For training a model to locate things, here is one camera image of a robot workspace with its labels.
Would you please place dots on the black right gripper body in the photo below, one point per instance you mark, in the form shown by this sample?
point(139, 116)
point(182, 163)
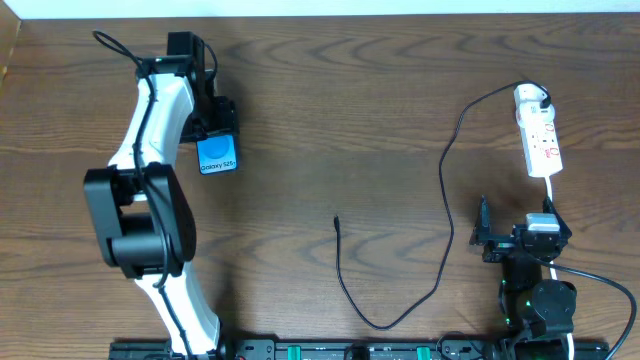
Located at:
point(503, 240)

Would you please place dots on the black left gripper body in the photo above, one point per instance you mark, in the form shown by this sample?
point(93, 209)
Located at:
point(220, 126)

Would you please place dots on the blue Galaxy smartphone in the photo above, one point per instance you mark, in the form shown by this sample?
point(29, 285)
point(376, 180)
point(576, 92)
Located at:
point(217, 154)

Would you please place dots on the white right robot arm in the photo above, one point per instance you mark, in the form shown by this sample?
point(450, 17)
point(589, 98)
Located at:
point(539, 312)

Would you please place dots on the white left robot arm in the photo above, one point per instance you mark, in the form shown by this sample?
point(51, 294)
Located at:
point(143, 223)

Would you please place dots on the white power strip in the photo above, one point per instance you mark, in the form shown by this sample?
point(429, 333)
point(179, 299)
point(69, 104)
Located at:
point(541, 150)

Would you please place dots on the brown wooden side panel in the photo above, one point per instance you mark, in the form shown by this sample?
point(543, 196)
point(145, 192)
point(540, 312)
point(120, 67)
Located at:
point(10, 25)

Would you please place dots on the white USB wall charger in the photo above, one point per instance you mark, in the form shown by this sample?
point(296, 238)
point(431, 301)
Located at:
point(532, 105)

